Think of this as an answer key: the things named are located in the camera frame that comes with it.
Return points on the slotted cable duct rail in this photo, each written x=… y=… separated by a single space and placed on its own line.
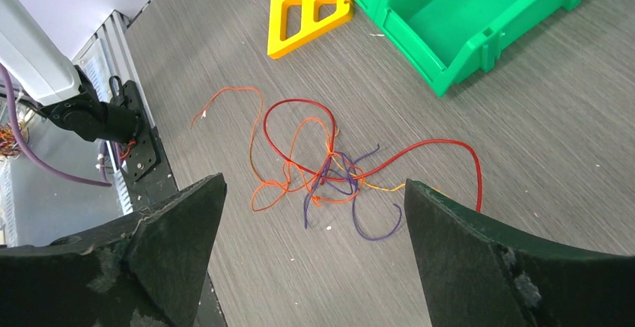
x=38 y=207

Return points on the yellow triangular plastic bracket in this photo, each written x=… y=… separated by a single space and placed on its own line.
x=317 y=18

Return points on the green six-compartment bin tray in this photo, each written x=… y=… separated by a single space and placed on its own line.
x=448 y=40

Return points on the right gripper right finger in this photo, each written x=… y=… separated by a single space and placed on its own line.
x=477 y=271

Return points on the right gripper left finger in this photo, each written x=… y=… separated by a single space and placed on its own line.
x=86 y=279

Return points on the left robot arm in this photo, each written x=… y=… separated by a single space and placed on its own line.
x=66 y=96

